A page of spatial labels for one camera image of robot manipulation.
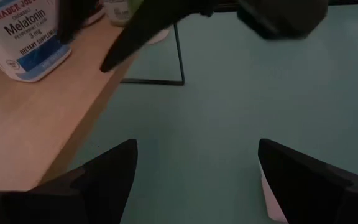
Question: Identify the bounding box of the white melatonin bottle blue label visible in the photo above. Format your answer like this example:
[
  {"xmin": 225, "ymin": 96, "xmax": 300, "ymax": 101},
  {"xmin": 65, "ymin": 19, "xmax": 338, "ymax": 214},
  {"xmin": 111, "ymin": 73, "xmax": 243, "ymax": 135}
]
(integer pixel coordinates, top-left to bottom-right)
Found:
[{"xmin": 0, "ymin": 0, "xmax": 73, "ymax": 83}]

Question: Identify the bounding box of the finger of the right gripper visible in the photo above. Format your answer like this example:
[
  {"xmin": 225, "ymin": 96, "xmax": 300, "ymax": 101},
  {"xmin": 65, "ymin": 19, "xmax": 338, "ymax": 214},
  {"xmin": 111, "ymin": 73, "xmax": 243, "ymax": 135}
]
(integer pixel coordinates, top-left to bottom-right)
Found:
[
  {"xmin": 99, "ymin": 0, "xmax": 214, "ymax": 73},
  {"xmin": 57, "ymin": 0, "xmax": 98, "ymax": 45}
]

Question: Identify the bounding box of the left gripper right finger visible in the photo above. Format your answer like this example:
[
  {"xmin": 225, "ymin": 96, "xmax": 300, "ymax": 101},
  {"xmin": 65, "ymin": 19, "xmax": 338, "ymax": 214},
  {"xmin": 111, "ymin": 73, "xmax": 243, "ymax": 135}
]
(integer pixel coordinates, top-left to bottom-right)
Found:
[{"xmin": 257, "ymin": 138, "xmax": 358, "ymax": 224}]

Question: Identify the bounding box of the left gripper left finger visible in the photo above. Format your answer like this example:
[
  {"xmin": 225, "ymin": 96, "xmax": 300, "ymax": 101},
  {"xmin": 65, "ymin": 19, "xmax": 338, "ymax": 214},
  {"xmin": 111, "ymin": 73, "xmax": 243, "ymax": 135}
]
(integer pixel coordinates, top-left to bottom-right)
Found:
[{"xmin": 0, "ymin": 139, "xmax": 139, "ymax": 224}]

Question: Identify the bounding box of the green cap medicine bottle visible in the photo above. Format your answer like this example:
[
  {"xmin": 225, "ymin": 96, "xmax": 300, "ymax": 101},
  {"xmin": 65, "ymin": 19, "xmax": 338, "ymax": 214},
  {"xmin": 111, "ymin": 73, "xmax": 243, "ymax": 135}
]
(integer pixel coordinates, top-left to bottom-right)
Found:
[{"xmin": 103, "ymin": 0, "xmax": 144, "ymax": 26}]

